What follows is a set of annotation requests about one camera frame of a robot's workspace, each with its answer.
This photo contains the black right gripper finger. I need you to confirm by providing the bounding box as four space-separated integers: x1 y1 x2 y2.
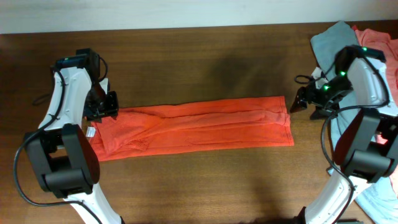
290 86 308 113
310 106 338 120

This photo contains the orange soccer t-shirt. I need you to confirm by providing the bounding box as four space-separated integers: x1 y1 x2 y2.
89 96 294 161

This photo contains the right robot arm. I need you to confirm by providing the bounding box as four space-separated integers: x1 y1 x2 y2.
290 45 397 223

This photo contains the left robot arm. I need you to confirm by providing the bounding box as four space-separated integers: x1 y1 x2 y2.
13 49 124 223

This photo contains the pink coral t-shirt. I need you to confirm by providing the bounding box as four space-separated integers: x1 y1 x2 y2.
351 25 398 187

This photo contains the grey t-shirt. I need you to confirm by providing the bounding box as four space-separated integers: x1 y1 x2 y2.
310 21 397 224

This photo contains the right black cable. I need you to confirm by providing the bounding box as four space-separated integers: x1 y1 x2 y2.
294 52 391 224

